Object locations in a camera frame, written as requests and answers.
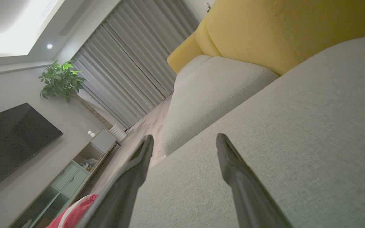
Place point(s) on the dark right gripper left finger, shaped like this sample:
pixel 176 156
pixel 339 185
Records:
pixel 119 202

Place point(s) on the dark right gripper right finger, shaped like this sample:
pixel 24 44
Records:
pixel 252 205

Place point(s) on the red white numbered jersey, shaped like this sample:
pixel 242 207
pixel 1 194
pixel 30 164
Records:
pixel 74 212

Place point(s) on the teal cabinet drawer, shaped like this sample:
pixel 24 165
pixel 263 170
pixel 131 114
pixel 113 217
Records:
pixel 64 176
pixel 74 183

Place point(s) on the grey plush toy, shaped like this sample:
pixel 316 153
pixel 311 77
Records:
pixel 89 164

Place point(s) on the grey cabinet door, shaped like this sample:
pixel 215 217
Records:
pixel 104 141

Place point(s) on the white ribbed plant pot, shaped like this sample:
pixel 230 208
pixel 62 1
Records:
pixel 118 133

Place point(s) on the small white figurine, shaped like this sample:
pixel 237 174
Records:
pixel 91 134

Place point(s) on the teal wooden tv cabinet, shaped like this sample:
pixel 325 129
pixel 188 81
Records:
pixel 44 202

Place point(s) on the black flat television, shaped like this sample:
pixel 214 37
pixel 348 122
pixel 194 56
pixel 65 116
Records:
pixel 11 142

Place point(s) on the green potted tree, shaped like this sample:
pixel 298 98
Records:
pixel 60 80

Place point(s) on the small grey seat cushion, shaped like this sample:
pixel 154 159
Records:
pixel 190 66

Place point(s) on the yellow sofa armrest section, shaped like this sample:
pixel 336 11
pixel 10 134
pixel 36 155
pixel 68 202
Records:
pixel 184 55

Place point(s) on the white wall socket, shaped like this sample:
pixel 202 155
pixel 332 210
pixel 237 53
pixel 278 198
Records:
pixel 208 7

